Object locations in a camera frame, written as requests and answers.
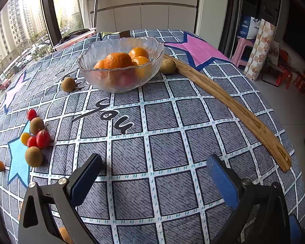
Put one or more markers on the red plastic stool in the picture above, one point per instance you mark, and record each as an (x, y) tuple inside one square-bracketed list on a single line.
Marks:
[(284, 68)]

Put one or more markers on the red cherry tomato with stem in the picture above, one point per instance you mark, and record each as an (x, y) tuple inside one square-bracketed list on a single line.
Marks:
[(43, 139)]

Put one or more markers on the red apple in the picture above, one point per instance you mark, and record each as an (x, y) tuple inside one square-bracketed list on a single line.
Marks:
[(125, 79)]

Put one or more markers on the brown longan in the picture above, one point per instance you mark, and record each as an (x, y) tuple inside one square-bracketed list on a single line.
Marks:
[(34, 156), (37, 125), (67, 84), (66, 236)]

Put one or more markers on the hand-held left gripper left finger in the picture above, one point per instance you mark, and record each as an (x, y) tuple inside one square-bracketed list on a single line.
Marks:
[(86, 183)]

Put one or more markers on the floral patterned folded board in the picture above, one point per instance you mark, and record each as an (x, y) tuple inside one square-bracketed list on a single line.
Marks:
[(260, 50)]

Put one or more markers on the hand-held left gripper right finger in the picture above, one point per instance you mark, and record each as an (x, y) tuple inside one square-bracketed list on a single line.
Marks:
[(222, 183)]

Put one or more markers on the pink plastic stool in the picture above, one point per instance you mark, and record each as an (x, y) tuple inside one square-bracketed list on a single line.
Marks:
[(241, 53)]

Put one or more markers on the apartment buildings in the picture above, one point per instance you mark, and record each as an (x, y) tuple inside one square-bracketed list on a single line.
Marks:
[(12, 30)]

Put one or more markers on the yellow cherry tomato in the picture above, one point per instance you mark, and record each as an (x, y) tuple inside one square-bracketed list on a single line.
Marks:
[(25, 137)]

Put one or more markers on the metal pole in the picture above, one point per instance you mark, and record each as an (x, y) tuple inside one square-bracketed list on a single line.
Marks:
[(96, 5)]

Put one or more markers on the orange cherry tomato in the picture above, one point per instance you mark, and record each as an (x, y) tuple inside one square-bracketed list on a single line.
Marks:
[(0, 166)]

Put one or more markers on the clear glass bowl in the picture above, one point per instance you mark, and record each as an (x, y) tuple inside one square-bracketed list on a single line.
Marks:
[(91, 76)]

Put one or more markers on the dark cloth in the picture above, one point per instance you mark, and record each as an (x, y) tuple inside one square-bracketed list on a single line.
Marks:
[(73, 35)]

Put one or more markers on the white cabinet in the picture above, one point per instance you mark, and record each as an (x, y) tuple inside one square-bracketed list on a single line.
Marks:
[(147, 15)]

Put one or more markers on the orange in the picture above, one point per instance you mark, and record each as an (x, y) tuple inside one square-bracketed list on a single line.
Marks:
[(118, 60), (142, 67), (99, 64), (139, 52)]

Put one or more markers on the long wooden slat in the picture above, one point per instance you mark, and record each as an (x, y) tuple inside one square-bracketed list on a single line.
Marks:
[(228, 101)]

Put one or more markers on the white plastic basin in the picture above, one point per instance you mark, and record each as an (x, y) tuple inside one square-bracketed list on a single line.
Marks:
[(66, 43)]

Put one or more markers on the white and blue shopping bag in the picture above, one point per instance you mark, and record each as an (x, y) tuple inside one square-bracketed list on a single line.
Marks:
[(247, 28)]

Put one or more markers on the brown kiwi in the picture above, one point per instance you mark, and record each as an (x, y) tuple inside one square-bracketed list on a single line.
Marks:
[(167, 66)]

